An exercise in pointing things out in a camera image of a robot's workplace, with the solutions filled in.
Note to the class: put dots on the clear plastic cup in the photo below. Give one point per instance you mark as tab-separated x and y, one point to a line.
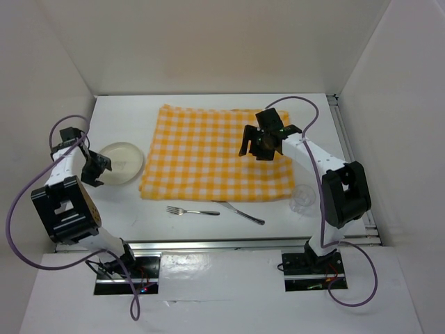
302	200

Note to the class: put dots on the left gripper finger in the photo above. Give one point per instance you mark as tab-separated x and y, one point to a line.
101	163
91	179

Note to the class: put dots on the silver table knife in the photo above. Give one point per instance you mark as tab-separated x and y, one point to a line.
230	207

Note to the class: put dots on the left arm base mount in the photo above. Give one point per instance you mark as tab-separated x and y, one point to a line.
144	276

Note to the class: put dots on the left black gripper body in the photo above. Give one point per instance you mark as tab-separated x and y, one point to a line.
87	165

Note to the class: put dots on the yellow white checkered cloth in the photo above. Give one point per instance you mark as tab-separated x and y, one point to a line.
194	156

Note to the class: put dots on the cream round plate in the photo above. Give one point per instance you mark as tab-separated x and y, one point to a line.
126	162

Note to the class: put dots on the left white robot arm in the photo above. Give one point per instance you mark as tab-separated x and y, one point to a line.
67	211

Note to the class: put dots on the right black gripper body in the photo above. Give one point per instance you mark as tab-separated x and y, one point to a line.
259	139

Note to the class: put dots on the silver fork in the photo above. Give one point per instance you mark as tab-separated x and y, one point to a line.
180	211

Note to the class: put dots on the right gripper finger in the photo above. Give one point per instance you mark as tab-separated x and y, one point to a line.
263	153
249	141

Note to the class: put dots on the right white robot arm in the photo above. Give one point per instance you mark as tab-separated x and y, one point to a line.
342	186

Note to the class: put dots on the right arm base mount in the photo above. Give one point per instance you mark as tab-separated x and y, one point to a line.
300	276

